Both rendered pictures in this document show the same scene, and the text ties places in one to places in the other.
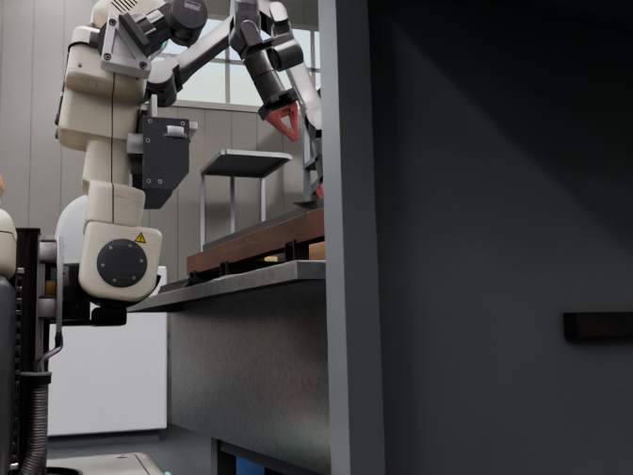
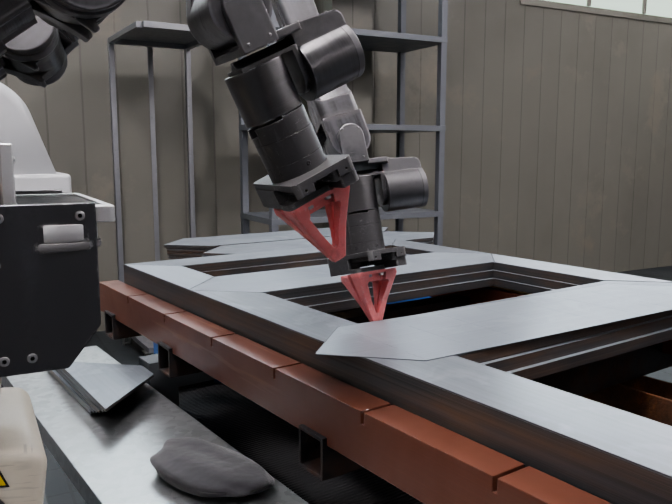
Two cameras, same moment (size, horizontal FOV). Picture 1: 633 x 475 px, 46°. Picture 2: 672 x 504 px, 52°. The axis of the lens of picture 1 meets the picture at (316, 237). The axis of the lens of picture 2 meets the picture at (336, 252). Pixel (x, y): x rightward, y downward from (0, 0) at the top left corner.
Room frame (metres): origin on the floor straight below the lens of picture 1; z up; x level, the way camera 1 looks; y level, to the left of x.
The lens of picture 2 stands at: (0.89, 0.15, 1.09)
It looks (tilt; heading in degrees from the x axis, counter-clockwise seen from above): 8 degrees down; 351
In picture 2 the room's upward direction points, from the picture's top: straight up
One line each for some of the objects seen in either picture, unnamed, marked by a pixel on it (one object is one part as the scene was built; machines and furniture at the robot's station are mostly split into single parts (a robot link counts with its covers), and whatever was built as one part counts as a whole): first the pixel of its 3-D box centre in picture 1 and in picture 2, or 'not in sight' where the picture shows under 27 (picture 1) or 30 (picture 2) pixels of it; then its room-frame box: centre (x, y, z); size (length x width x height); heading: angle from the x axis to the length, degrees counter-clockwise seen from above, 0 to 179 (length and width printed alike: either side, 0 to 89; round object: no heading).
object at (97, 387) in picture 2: (188, 290); (106, 379); (2.11, 0.37, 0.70); 0.39 x 0.12 x 0.04; 27
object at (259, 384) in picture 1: (251, 373); not in sight; (1.82, 0.16, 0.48); 1.30 x 0.04 x 0.35; 27
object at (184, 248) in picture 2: not in sight; (309, 248); (2.86, -0.08, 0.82); 0.80 x 0.40 x 0.06; 117
